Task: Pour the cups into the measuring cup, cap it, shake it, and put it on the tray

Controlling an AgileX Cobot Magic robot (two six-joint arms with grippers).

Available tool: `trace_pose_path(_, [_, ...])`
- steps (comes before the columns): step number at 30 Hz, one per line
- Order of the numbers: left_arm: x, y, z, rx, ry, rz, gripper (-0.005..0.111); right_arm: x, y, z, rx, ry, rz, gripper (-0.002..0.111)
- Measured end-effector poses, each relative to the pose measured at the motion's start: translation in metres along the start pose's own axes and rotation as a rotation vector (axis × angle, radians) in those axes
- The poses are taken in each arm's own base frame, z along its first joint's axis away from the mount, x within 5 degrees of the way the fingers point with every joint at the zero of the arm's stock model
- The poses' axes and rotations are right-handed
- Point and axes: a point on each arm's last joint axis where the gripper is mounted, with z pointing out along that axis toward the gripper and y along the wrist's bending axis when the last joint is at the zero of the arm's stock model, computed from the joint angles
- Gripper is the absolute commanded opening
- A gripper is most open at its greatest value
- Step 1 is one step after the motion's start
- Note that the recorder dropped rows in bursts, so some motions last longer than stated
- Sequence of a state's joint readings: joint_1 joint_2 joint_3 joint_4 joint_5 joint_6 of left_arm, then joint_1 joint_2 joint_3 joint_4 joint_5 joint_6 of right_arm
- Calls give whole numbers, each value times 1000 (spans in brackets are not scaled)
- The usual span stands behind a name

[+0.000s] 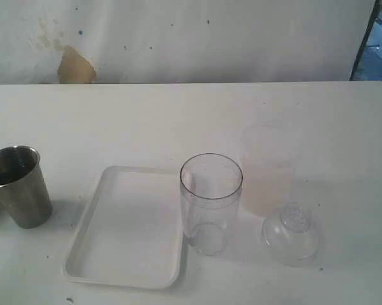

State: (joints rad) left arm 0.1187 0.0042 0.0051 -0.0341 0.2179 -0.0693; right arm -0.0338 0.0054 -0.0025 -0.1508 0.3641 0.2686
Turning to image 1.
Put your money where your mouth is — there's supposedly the stainless steel cup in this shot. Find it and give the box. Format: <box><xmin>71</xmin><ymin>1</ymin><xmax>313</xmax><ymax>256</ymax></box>
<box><xmin>0</xmin><ymin>146</ymin><xmax>53</xmax><ymax>229</ymax></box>

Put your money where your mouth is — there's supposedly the dark metal frame post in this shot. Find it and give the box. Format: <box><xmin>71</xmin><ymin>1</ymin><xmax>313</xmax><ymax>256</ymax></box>
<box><xmin>350</xmin><ymin>0</ymin><xmax>380</xmax><ymax>81</ymax></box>

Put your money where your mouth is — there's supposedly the clear plastic shaker lid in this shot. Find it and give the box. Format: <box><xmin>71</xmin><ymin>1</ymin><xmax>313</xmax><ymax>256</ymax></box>
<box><xmin>261</xmin><ymin>202</ymin><xmax>321</xmax><ymax>267</ymax></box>

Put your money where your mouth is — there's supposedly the white rectangular plastic tray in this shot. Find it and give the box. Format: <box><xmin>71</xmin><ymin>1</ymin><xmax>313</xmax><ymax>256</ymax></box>
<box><xmin>63</xmin><ymin>166</ymin><xmax>183</xmax><ymax>290</ymax></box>

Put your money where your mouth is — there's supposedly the clear plastic shaker body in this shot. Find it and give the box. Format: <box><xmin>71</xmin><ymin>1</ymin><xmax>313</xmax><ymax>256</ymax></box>
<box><xmin>179</xmin><ymin>152</ymin><xmax>243</xmax><ymax>256</ymax></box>

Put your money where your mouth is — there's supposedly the translucent white plastic cup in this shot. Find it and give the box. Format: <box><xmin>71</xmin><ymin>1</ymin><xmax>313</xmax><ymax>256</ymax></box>
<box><xmin>240</xmin><ymin>123</ymin><xmax>303</xmax><ymax>217</ymax></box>

